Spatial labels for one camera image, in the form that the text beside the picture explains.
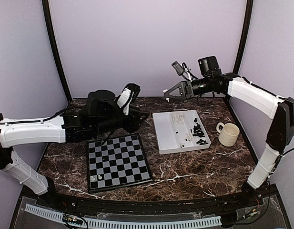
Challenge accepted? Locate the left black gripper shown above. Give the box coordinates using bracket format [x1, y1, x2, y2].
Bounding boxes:
[93, 103, 149, 136]

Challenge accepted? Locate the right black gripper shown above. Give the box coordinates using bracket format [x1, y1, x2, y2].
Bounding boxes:
[165, 76, 212, 100]

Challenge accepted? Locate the white plastic compartment tray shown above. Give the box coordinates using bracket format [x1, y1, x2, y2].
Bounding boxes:
[152, 110, 211, 155]

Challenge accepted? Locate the black grey chessboard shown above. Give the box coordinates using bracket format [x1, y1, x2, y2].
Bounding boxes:
[87, 133, 153, 193]

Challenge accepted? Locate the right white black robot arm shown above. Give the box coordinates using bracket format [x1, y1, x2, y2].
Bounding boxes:
[164, 56, 294, 190]

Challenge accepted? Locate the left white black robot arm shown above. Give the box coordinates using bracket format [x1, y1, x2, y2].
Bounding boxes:
[0, 83, 148, 208]

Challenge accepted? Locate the pile of white chess pieces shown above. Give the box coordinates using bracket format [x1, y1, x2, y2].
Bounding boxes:
[171, 114, 192, 148]

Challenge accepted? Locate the pile of black chess pieces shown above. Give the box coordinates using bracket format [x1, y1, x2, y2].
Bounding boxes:
[190, 117, 208, 146]

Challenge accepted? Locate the cream ribbed mug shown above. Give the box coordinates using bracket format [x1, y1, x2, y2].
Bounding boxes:
[216, 122, 240, 147]

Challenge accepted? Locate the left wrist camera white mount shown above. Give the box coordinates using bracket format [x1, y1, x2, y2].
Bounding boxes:
[117, 83, 141, 115]

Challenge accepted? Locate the right black frame post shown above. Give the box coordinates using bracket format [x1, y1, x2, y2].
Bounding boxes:
[232, 0, 254, 74]

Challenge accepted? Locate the black frame post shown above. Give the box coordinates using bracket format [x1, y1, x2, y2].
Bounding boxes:
[41, 0, 72, 103]
[232, 0, 254, 74]

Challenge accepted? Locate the white slotted cable duct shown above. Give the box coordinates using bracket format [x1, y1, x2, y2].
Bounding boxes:
[24, 203, 222, 229]

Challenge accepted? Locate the black front rail base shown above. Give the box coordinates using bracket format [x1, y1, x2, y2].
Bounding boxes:
[10, 185, 291, 229]

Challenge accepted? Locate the left black frame post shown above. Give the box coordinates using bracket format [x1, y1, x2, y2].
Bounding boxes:
[41, 0, 72, 103]

